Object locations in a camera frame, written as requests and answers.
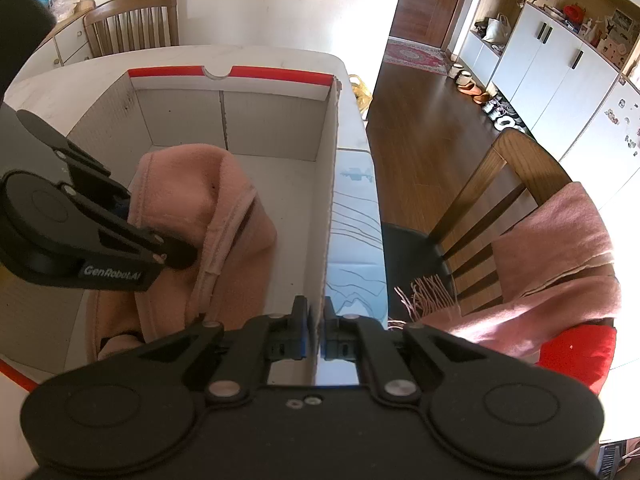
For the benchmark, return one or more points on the white red-rimmed cardboard box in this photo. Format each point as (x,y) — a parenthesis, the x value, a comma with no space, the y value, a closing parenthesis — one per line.
(280,125)

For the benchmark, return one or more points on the light blue printed table mat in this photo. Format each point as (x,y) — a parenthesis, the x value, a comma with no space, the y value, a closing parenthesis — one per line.
(355,210)

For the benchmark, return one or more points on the white refrigerator with magnets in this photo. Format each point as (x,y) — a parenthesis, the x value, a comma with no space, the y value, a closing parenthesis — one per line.
(620,150)

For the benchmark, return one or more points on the row of shoes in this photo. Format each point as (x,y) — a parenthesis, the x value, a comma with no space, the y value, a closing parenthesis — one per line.
(480,97)

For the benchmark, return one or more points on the red patterned rug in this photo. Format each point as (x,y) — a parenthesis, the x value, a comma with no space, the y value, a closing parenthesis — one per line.
(415,55)

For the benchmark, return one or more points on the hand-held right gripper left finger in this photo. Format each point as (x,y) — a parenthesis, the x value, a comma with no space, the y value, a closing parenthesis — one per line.
(303,330)

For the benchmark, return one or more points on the black seat cushion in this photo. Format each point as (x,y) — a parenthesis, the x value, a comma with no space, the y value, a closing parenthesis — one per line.
(410,255)

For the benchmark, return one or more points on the brown wooden door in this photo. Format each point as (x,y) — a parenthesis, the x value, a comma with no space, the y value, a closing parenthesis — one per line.
(430,0)

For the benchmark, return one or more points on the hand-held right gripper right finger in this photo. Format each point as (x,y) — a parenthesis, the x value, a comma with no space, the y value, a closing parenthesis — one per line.
(328,330)

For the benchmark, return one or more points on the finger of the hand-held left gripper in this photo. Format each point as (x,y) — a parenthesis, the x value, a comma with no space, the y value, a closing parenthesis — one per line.
(80,160)
(170,255)

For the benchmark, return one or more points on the dark blurred object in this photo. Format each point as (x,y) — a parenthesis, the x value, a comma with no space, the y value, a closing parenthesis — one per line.
(20,15)

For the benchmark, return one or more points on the dark wooden slatted chair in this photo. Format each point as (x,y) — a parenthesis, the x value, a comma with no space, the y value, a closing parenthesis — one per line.
(500,160)

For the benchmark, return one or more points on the white wooden-top sideboard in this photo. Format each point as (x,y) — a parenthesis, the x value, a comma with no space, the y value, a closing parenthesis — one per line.
(70,40)

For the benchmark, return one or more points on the pink fringed scarf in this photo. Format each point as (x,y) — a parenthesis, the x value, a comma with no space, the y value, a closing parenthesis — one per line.
(555,245)

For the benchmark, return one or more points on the clear plastic bag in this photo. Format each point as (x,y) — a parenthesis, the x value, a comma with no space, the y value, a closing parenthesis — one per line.
(64,2)

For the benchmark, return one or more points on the white tote bag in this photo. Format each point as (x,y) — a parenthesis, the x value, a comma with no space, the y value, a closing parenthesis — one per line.
(497,30)

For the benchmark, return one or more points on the pink fleece garment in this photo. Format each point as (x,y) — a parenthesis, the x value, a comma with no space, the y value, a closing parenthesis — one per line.
(190,180)

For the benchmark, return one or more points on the white wooden storage cabinet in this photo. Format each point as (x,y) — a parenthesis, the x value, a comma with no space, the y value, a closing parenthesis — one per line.
(550,70)

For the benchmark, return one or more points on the yellow plastic bag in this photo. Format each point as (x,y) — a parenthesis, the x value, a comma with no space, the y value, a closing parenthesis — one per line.
(361,92)

